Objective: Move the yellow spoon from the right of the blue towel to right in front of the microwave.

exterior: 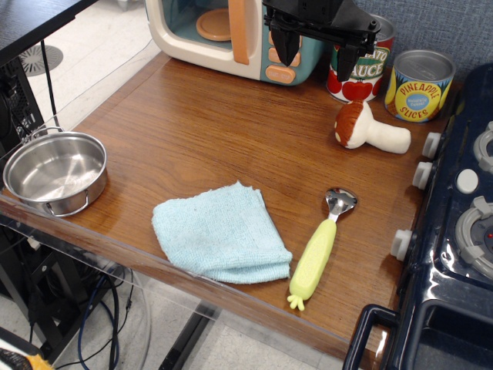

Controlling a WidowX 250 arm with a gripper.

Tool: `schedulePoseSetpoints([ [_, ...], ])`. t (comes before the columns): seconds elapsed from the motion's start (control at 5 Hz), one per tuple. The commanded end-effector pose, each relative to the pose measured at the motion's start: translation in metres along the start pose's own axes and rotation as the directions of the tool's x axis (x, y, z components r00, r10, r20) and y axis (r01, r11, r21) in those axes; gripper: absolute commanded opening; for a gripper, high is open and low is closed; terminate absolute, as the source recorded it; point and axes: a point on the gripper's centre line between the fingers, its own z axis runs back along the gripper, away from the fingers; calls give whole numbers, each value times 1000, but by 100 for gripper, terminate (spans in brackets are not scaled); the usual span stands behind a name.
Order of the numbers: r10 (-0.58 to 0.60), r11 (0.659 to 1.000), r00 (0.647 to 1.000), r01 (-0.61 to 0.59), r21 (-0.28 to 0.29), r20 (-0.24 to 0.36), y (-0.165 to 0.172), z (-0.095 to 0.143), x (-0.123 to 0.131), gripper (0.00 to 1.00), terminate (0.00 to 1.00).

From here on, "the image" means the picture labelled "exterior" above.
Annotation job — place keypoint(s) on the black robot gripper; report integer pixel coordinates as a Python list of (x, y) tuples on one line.
[(341, 22)]

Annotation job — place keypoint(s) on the yellow handled metal spoon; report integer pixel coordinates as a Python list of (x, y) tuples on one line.
[(314, 259)]

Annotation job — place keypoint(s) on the toy microwave oven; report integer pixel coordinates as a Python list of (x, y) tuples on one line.
[(228, 36)]

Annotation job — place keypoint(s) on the light blue folded towel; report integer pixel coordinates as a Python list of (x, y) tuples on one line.
[(226, 235)]

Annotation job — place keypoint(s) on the tomato sauce can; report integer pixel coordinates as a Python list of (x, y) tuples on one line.
[(365, 80)]

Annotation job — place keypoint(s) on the plush mushroom toy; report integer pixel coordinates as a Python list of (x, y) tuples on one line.
[(355, 125)]

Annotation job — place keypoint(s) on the pineapple slices can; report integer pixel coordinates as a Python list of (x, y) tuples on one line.
[(419, 85)]

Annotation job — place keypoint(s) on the stainless steel pot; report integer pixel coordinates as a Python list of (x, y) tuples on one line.
[(60, 174)]

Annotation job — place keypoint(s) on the round floor vent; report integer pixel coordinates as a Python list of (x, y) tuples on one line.
[(33, 59)]

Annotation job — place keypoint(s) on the black desk at left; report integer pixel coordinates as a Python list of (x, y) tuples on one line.
[(25, 23)]

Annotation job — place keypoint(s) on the dark blue toy stove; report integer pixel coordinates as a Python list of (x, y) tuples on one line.
[(444, 315)]

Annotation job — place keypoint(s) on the black table leg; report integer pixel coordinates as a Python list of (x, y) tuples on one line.
[(183, 346)]

